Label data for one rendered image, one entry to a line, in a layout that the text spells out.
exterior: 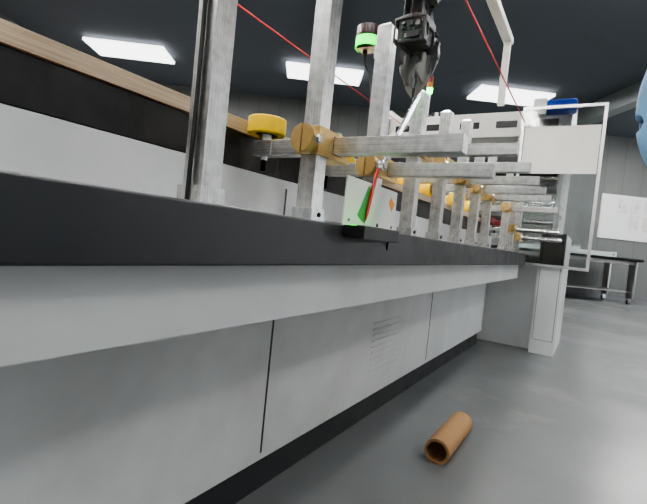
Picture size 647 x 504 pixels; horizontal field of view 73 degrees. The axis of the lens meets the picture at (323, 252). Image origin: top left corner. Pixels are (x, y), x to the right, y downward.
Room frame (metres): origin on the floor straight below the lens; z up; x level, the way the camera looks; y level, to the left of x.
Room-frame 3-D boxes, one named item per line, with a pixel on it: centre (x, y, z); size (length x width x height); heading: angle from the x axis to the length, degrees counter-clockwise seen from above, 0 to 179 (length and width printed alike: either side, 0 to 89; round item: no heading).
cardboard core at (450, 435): (1.48, -0.50, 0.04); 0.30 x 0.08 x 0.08; 148
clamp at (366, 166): (1.05, -0.11, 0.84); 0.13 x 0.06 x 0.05; 148
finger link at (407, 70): (0.98, -0.14, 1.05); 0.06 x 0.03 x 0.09; 149
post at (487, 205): (2.09, -0.75, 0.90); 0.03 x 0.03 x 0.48; 58
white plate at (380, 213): (0.99, -0.10, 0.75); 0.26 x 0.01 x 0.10; 148
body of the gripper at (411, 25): (0.97, -0.16, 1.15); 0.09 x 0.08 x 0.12; 149
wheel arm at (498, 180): (1.69, -0.52, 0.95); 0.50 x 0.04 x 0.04; 58
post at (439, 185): (1.45, -0.36, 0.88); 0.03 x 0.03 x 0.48; 58
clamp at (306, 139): (0.83, 0.02, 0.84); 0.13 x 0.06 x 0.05; 148
